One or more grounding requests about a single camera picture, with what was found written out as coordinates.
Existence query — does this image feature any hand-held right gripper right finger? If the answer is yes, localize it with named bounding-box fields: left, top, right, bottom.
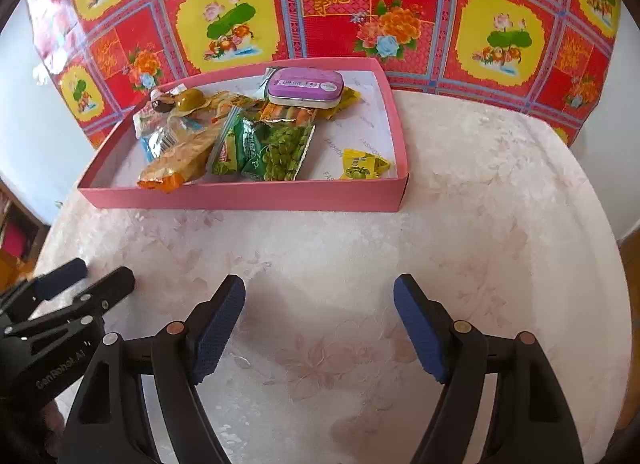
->
left=393, top=273, right=585, bottom=464

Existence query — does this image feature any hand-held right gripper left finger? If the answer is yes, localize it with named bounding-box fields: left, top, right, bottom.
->
left=59, top=274, right=247, bottom=464

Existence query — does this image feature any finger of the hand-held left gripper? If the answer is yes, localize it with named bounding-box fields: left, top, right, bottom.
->
left=10, top=267, right=136, bottom=341
left=0, top=258, right=89, bottom=318

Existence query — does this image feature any pink cardboard box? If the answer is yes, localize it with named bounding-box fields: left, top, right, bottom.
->
left=77, top=57, right=411, bottom=212

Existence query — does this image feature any orange rice cracker packet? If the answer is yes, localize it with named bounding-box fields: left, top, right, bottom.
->
left=137, top=117, right=236, bottom=193

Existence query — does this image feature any clear blue-edged snack packet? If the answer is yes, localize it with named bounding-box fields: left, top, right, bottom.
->
left=135, top=114, right=201, bottom=162

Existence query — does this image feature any small yellow candy packet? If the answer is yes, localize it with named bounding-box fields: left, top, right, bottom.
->
left=340, top=147, right=392, bottom=181

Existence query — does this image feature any green snack packet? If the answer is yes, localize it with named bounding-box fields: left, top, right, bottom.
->
left=207, top=112, right=271, bottom=180

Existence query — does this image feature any green pea packet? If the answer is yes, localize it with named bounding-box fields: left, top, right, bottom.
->
left=260, top=121, right=317, bottom=182

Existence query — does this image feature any round yellow-green jelly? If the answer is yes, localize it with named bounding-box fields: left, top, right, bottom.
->
left=150, top=88, right=213, bottom=117

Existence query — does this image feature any striped candy packet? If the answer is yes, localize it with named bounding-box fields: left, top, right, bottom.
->
left=210, top=92, right=266, bottom=117

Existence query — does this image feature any burger gummy packet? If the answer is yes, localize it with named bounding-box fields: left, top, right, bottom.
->
left=257, top=102, right=318, bottom=129

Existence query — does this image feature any purple tin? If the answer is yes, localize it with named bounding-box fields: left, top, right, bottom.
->
left=266, top=68, right=346, bottom=109

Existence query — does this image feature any wooden cabinet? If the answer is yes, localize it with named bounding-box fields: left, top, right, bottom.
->
left=0, top=179, right=51, bottom=290

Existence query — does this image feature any red floral printed cloth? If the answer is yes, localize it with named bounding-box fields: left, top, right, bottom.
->
left=27, top=0, right=622, bottom=147

